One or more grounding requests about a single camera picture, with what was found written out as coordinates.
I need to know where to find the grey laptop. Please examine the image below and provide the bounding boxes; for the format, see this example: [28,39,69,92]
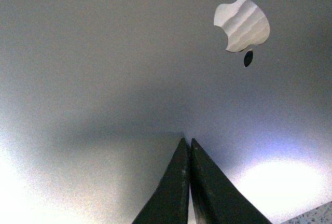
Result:
[1,0,331,223]

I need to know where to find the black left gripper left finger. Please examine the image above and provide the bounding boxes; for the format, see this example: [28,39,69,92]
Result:
[133,138,190,224]

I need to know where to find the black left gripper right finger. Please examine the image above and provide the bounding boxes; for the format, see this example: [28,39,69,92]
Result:
[190,138,271,224]

